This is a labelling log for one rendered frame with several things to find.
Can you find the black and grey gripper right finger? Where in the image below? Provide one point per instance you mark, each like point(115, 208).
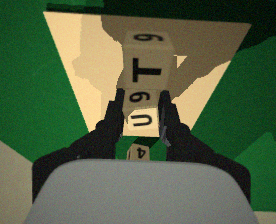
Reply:
point(182, 146)

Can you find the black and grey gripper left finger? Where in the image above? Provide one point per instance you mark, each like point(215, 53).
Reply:
point(96, 144)

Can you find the beige letter block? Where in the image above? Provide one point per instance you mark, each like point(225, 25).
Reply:
point(147, 60)
point(138, 152)
point(140, 109)

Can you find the beige flat mat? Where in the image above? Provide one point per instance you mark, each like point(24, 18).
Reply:
point(90, 47)

